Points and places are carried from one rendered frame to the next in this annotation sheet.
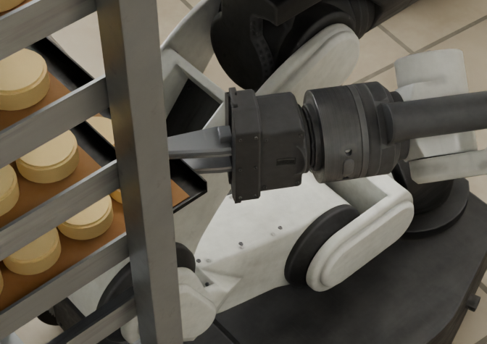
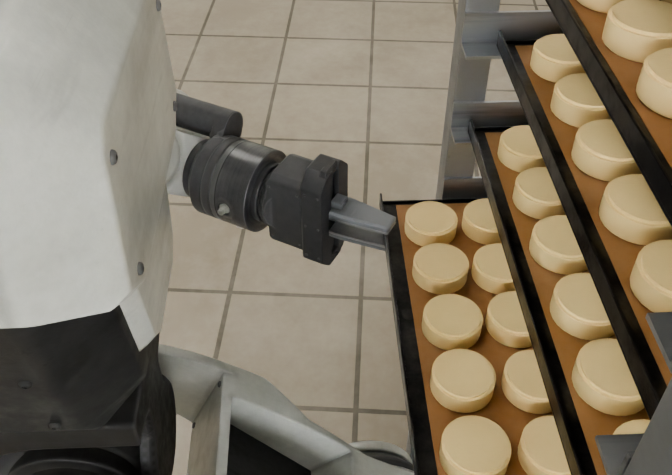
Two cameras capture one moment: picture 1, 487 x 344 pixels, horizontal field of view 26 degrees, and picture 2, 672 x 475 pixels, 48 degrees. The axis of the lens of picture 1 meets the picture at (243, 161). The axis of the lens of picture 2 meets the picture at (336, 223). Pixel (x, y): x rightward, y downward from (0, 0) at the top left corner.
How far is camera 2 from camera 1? 1.18 m
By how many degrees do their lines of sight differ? 84
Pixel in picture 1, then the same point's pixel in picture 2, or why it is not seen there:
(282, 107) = (290, 167)
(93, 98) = (510, 24)
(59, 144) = (516, 135)
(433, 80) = not seen: hidden behind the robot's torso
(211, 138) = (351, 207)
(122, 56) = not seen: outside the picture
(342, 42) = not seen: hidden behind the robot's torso
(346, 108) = (248, 145)
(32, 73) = (550, 39)
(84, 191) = (516, 109)
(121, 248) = (477, 186)
